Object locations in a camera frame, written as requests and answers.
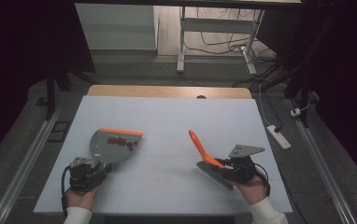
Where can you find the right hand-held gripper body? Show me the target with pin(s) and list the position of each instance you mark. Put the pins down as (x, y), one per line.
(243, 161)

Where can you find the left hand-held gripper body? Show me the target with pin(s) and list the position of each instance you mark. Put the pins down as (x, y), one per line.
(83, 175)

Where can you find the grey dustpan with orange edge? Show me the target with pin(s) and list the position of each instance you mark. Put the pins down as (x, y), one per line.
(111, 152)

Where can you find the pile of red and green beans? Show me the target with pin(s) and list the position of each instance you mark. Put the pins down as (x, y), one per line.
(122, 143)

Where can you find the person's left hand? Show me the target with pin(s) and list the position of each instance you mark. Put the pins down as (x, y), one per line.
(81, 197)

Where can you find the person's right hand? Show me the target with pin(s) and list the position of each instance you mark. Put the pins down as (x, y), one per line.
(251, 189)

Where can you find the white power strip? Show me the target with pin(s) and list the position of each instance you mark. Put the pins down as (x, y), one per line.
(278, 137)

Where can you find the small white adapter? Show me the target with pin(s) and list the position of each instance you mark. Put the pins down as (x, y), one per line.
(295, 112)

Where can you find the black metal stand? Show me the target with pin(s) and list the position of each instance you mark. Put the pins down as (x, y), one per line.
(51, 93)

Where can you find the dark curtain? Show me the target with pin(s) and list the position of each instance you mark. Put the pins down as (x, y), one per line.
(14, 62)
(338, 62)

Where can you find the white cabinet panel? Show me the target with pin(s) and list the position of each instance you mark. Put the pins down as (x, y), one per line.
(117, 26)

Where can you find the aluminium floor rail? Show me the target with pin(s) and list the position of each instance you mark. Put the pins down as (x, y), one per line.
(323, 168)
(24, 168)

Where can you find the white metal desk frame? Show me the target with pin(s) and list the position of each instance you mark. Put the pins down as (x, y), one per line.
(217, 25)

